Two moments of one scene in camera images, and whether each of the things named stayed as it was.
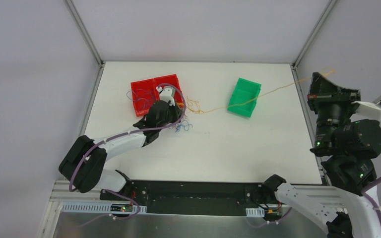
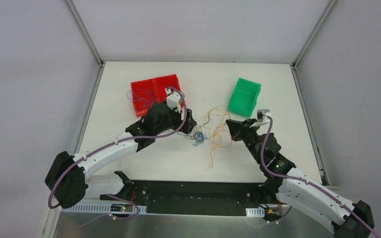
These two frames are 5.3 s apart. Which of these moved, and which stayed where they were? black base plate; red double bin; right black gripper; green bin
Moved: right black gripper
Stayed: red double bin; black base plate; green bin
